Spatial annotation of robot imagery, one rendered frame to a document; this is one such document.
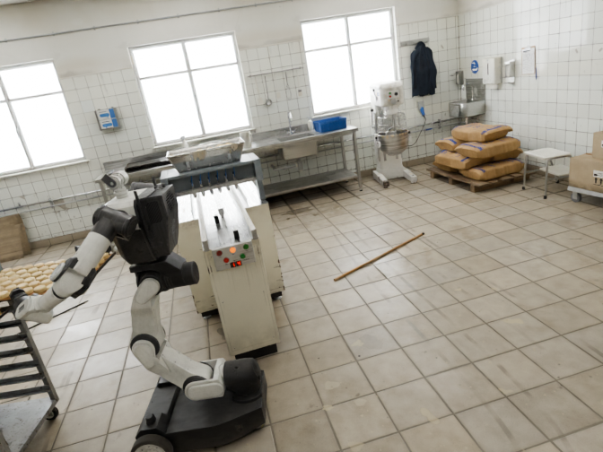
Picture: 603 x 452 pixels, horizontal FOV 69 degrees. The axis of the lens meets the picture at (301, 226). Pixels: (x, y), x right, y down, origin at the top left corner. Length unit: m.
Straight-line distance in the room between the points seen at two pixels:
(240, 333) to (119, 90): 4.33
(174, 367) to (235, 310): 0.58
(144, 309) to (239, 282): 0.70
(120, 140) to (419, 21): 4.56
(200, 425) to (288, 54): 5.18
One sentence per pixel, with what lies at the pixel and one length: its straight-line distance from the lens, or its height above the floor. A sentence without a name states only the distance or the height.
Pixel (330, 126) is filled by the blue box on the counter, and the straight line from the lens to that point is 6.13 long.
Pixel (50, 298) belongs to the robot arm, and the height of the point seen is 1.09.
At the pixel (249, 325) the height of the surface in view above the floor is 0.27.
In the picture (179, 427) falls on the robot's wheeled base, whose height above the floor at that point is 0.17.
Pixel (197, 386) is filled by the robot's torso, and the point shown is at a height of 0.32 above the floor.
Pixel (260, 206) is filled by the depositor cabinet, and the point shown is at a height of 0.82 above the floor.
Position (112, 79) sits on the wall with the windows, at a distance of 6.47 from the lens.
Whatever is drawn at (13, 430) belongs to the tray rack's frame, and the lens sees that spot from 3.08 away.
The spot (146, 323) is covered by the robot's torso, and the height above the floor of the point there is 0.70.
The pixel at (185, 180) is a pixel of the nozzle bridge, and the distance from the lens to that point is 3.32.
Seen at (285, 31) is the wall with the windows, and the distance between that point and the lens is 6.56.
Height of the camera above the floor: 1.75
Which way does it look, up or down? 20 degrees down
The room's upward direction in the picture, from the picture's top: 10 degrees counter-clockwise
